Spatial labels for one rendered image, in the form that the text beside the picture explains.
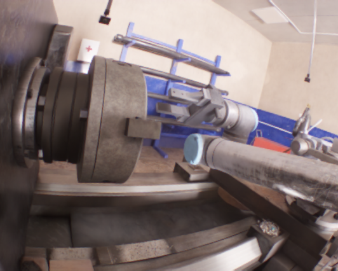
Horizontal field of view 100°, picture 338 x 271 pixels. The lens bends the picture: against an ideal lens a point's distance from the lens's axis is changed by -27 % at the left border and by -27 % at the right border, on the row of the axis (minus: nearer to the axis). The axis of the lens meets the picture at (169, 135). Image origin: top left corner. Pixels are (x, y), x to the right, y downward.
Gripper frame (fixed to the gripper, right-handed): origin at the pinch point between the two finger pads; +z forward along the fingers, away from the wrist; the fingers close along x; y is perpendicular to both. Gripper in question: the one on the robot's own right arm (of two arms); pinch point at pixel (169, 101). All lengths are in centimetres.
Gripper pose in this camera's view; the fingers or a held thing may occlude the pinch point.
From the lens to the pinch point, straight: 50.1
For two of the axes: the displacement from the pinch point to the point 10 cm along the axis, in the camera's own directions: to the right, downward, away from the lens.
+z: -8.6, -0.9, -5.0
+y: 1.2, 9.2, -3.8
